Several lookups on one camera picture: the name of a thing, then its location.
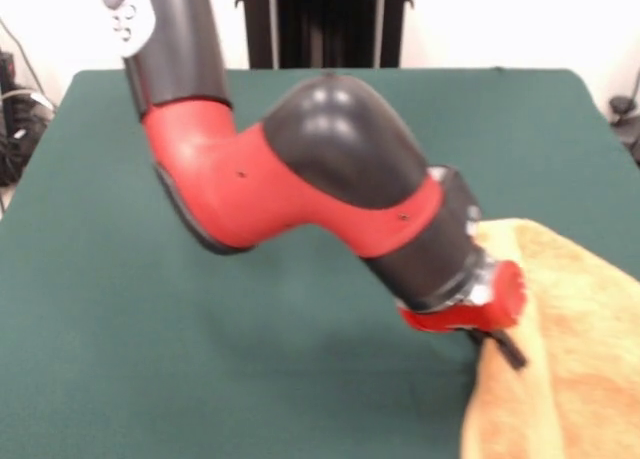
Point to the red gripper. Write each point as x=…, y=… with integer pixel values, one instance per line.
x=500, y=304

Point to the orange terry towel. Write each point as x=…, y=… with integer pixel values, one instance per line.
x=575, y=329

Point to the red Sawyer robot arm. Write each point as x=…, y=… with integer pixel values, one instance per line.
x=300, y=179

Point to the small black stand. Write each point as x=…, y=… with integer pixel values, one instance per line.
x=622, y=106

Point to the dark green table cloth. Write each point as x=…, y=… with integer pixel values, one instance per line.
x=150, y=304

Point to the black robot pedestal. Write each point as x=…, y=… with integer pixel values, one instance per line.
x=325, y=24

